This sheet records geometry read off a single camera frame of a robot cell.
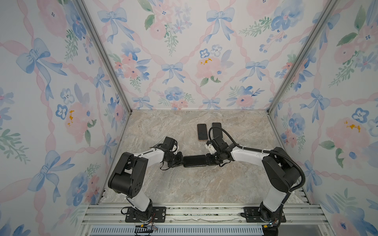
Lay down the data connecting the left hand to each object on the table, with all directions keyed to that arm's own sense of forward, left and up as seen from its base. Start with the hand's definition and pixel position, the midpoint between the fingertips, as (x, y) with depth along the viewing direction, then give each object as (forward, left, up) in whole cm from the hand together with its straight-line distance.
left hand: (185, 161), depth 91 cm
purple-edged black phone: (+24, -11, -1) cm, 26 cm away
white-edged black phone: (+1, -6, -1) cm, 6 cm away
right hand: (0, -12, 0) cm, 12 cm away
